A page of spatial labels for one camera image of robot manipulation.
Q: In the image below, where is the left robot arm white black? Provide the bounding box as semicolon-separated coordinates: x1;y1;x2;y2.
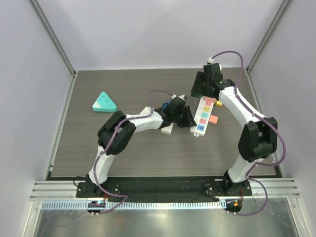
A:
85;94;196;198

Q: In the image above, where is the white slotted cable duct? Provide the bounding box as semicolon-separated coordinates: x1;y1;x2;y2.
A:
41;199;226;211

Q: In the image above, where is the large pink cube plug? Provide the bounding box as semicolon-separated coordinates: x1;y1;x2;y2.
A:
204;97;215;104

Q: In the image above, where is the teal triangular socket base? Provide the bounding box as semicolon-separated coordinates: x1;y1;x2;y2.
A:
92;91;117;113

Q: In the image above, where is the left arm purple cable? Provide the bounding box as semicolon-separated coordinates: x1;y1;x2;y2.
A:
88;89;178;214

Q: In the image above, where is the yellow cube plug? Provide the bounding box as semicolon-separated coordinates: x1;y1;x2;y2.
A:
214;101;223;107

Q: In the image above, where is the white power strip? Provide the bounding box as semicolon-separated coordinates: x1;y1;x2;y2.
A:
190;96;214;137

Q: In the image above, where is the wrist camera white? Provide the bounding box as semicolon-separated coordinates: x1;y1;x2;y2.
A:
171;94;188;101
207;57;215;64

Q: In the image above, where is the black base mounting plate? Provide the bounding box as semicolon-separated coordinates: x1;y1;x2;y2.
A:
76;176;252;201

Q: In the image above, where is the blue cube socket plug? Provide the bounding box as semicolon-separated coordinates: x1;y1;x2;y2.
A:
161;101;171;112

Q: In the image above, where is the small pink cube plug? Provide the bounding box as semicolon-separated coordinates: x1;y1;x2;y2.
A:
209;115;218;124

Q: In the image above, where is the white charger plug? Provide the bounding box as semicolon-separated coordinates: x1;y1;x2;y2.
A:
160;123;174;135

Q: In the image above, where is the white cube socket plug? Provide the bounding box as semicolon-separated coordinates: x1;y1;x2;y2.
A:
140;107;152;116

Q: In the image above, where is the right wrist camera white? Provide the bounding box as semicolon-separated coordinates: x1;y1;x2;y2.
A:
207;57;215;64

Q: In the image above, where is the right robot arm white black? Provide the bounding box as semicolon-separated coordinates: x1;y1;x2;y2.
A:
191;63;277;196

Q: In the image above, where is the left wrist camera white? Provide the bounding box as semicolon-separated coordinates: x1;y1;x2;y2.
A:
171;94;188;101

